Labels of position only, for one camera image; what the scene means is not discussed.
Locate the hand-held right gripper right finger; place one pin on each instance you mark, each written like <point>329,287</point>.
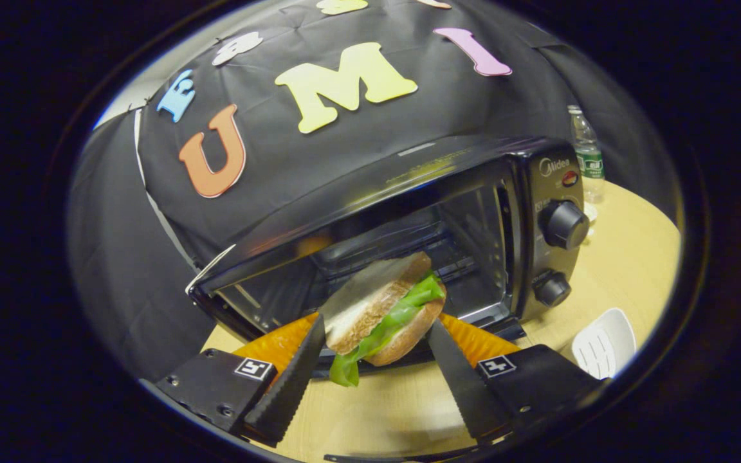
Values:
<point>464,386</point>

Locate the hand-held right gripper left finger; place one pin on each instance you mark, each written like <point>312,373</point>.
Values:
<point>290,386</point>

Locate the lettuce sandwich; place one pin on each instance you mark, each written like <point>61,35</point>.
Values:
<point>383,302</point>

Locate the black electric oven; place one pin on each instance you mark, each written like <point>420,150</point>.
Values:
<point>409,173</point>

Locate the white ridged tray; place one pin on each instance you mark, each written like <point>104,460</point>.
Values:
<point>605,341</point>

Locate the clear plastic water bottle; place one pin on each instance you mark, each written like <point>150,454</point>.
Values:
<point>590,161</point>

